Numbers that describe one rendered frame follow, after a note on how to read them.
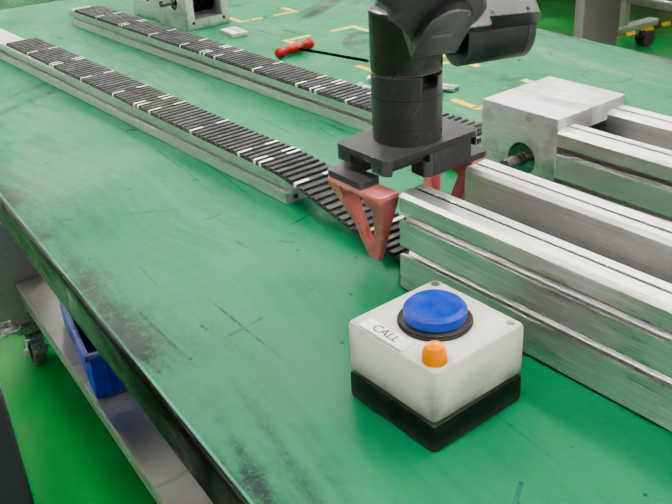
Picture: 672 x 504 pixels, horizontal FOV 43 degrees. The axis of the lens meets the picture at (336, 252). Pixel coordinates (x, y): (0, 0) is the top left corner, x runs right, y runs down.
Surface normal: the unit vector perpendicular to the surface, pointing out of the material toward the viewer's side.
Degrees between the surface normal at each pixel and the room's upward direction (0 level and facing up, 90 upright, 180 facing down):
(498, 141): 90
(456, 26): 135
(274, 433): 0
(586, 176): 90
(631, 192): 90
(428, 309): 3
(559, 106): 0
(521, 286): 90
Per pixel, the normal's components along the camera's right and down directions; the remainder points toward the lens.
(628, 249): -0.78, 0.32
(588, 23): 0.56, 0.37
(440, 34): 0.26, 0.93
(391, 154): -0.06, -0.88
